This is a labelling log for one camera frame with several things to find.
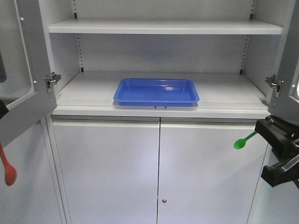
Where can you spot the left cabinet glass door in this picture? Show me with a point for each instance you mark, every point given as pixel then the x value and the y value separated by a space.
pixel 24 68

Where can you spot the white wall cabinet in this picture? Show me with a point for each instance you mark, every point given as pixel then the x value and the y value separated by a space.
pixel 226 47

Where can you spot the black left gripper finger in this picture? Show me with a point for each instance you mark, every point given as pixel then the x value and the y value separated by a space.
pixel 3 109

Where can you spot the white lower cabinet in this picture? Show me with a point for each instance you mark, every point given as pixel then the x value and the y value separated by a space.
pixel 154 171

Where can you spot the red plastic spoon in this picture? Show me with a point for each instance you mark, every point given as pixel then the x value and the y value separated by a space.
pixel 10 171

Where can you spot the right cabinet glass door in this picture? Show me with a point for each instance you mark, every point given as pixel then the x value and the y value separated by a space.
pixel 283 104

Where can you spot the cabinet glass door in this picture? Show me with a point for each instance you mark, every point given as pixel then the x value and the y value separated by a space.
pixel 283 104
pixel 24 68

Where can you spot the green plastic spoon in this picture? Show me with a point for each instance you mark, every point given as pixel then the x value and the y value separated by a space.
pixel 241 143

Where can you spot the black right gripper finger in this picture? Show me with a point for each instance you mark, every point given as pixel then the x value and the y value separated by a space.
pixel 282 136
pixel 282 172

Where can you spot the blue plastic tray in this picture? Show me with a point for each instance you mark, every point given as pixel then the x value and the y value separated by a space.
pixel 156 92

